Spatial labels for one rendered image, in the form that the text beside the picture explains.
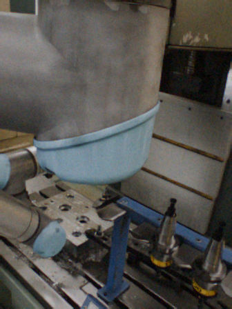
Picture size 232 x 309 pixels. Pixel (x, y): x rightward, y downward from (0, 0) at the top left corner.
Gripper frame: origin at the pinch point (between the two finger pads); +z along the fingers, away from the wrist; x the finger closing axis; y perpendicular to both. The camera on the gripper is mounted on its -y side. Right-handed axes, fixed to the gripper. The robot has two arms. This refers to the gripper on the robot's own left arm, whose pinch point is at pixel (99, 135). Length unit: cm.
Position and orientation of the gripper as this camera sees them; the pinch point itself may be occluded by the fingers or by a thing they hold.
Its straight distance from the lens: 91.0
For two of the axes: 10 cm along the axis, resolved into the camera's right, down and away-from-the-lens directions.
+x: 7.4, 3.1, -5.9
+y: -0.9, 9.2, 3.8
